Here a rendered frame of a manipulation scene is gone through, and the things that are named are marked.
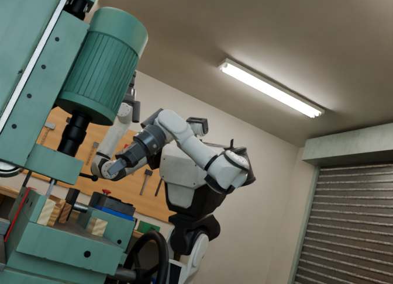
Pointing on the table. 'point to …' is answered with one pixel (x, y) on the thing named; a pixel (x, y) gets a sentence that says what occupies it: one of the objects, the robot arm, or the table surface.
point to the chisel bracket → (54, 165)
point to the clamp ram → (75, 202)
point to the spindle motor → (104, 66)
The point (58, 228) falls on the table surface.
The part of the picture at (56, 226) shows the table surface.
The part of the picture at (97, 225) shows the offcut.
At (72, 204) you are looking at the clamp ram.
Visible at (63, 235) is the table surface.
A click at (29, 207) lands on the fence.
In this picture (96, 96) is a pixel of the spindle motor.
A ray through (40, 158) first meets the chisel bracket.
